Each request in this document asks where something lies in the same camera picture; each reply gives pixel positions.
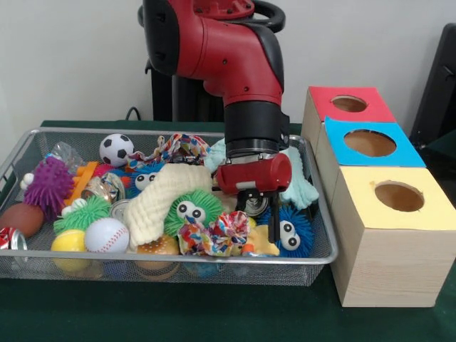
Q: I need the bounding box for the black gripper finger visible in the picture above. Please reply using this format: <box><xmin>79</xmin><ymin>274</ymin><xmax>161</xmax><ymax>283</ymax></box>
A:
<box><xmin>269</xmin><ymin>192</ymin><xmax>283</xmax><ymax>244</ymax></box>
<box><xmin>235</xmin><ymin>192</ymin><xmax>250</xmax><ymax>214</ymax></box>

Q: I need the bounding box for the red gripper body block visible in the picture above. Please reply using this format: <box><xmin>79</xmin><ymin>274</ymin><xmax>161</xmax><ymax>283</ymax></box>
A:
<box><xmin>216</xmin><ymin>152</ymin><xmax>293</xmax><ymax>196</ymax></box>

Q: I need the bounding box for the yellow plush duck toy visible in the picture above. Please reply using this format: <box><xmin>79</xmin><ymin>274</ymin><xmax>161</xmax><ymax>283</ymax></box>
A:
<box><xmin>242</xmin><ymin>226</ymin><xmax>281</xmax><ymax>257</ymax></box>

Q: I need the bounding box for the green spiky ball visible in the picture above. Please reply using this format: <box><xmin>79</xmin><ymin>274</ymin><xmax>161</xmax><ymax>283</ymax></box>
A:
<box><xmin>164</xmin><ymin>190</ymin><xmax>224</xmax><ymax>238</ymax></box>

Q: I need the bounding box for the light blue muslin cloth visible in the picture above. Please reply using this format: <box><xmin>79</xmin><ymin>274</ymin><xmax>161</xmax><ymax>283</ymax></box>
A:
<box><xmin>204</xmin><ymin>138</ymin><xmax>321</xmax><ymax>211</ymax></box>

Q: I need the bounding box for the colourful rope knot toy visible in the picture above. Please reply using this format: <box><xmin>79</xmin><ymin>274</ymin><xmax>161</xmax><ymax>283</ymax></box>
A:
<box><xmin>177</xmin><ymin>210</ymin><xmax>250</xmax><ymax>257</ymax></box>

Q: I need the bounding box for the cream muslin cloth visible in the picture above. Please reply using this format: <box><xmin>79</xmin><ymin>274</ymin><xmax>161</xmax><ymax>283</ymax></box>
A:
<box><xmin>123</xmin><ymin>163</ymin><xmax>214</xmax><ymax>250</ymax></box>

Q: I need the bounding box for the shallow clear mesh bin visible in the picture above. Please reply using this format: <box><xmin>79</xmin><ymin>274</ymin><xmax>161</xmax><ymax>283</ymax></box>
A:
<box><xmin>0</xmin><ymin>127</ymin><xmax>338</xmax><ymax>288</ymax></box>

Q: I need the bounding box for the wooden three-hole box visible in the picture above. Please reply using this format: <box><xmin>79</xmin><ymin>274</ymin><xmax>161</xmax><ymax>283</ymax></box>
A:
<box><xmin>301</xmin><ymin>85</ymin><xmax>456</xmax><ymax>308</ymax></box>

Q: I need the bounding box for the crushed drink can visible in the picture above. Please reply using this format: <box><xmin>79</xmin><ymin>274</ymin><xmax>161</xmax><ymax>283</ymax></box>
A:
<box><xmin>244</xmin><ymin>196</ymin><xmax>270</xmax><ymax>217</ymax></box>

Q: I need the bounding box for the blue spiky ball with eyes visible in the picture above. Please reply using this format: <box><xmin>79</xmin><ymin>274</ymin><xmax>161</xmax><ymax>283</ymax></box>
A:
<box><xmin>256</xmin><ymin>204</ymin><xmax>314</xmax><ymax>259</ymax></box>

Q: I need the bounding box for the dark green table cloth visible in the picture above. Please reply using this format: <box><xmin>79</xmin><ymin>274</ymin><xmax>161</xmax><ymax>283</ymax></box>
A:
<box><xmin>0</xmin><ymin>120</ymin><xmax>456</xmax><ymax>342</ymax></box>

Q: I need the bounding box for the small soccer ball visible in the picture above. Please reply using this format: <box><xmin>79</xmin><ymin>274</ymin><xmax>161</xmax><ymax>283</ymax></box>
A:
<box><xmin>99</xmin><ymin>133</ymin><xmax>135</xmax><ymax>167</ymax></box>

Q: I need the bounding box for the white baseball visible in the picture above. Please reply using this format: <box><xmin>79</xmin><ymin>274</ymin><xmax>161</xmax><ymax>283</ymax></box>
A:
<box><xmin>84</xmin><ymin>217</ymin><xmax>130</xmax><ymax>254</ymax></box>

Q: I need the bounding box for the green covered side table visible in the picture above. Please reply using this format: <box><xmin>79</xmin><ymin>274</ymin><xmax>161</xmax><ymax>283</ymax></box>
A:
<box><xmin>425</xmin><ymin>128</ymin><xmax>456</xmax><ymax>172</ymax></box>

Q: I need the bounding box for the purple spiky ball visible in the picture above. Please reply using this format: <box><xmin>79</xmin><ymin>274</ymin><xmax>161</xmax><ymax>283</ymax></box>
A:
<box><xmin>20</xmin><ymin>156</ymin><xmax>76</xmax><ymax>220</ymax></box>

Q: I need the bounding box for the black stand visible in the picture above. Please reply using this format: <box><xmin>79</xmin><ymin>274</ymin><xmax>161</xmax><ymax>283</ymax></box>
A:
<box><xmin>409</xmin><ymin>23</ymin><xmax>456</xmax><ymax>143</ymax></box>

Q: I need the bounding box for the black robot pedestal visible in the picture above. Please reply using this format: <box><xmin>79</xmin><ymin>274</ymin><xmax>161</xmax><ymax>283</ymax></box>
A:
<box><xmin>138</xmin><ymin>0</ymin><xmax>286</xmax><ymax>123</ymax></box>

